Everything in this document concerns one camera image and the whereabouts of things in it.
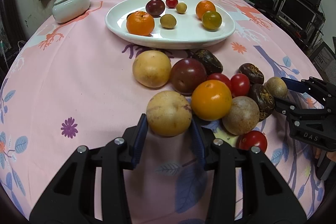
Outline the tan round passion fruit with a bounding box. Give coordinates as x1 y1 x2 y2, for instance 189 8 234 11
264 77 288 99

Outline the dark mangosteen front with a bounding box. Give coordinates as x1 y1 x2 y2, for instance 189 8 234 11
249 84 275 122

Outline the dark mangosteen with star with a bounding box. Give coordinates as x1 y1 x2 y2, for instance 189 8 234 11
238 63 264 85

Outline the brown passion fruit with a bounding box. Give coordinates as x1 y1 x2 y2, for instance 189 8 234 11
222 96 260 135

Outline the yellow-orange tomato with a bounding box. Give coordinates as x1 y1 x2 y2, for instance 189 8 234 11
191 80 232 121

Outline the yellow passion fruit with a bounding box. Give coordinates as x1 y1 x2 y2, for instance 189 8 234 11
132 51 171 89
146 90 193 137

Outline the right hand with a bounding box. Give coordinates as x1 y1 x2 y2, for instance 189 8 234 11
314 148 336 162

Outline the red cherry tomato right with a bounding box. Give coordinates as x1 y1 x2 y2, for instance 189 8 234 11
230 73 250 97

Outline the red cherry tomato front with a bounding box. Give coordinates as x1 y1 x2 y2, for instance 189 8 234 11
236 130 268 152

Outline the black monitor shelf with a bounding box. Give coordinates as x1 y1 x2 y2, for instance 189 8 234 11
248 0 326 56

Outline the red cherry tomato left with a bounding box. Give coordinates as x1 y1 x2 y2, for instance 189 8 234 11
207 73 232 90

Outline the green-yellow mandarin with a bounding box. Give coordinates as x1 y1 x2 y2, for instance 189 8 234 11
202 11 222 31

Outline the orange mandarin far side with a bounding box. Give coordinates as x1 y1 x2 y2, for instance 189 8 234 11
195 0 216 20

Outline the small tan longan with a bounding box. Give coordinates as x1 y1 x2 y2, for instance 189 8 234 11
175 3 187 14
160 14 177 29

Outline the white oval plate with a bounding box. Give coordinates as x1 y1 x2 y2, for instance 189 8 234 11
105 0 236 50

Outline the yellow passion fruit on cloth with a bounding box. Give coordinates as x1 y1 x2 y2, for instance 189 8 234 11
132 51 171 89

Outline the red cherry tomato on plate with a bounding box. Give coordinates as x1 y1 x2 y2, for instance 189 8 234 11
165 0 179 9

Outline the dark red plum on plate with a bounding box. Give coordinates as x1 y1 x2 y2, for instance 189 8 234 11
145 0 165 18

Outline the orange mandarin near jar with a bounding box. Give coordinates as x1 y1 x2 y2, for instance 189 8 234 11
126 11 155 36

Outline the white ceramic lidded jar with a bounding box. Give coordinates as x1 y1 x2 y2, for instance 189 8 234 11
52 0 90 23

